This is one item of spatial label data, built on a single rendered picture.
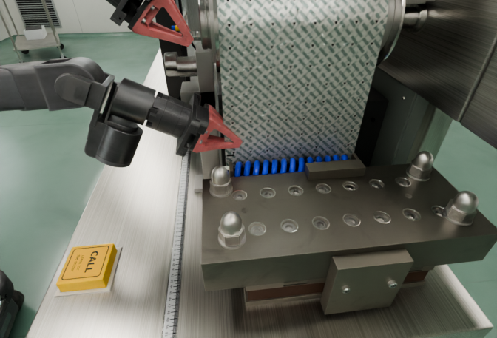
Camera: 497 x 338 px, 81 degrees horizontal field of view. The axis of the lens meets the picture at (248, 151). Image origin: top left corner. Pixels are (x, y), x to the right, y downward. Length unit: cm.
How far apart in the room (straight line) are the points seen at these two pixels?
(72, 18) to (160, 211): 604
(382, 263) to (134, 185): 53
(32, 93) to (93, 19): 598
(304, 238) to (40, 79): 39
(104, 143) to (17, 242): 169
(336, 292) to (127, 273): 33
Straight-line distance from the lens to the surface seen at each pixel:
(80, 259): 58
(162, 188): 69
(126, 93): 45
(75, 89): 43
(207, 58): 51
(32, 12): 678
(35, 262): 197
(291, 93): 47
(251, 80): 45
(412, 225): 47
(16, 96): 47
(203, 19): 45
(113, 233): 63
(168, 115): 44
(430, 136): 83
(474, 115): 49
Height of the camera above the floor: 134
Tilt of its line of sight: 35 degrees down
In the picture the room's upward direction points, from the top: straight up
